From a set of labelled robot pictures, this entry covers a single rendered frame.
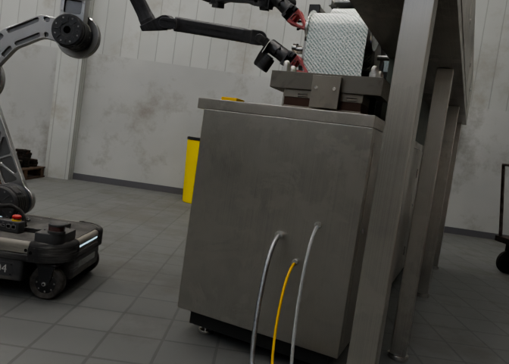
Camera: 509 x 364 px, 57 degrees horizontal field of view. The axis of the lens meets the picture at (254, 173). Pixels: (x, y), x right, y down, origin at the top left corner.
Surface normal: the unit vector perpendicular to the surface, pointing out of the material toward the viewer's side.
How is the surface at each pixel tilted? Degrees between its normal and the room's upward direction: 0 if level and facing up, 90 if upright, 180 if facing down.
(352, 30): 90
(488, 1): 90
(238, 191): 90
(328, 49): 90
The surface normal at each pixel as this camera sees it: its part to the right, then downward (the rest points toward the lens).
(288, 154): -0.42, 0.00
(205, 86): -0.01, 0.06
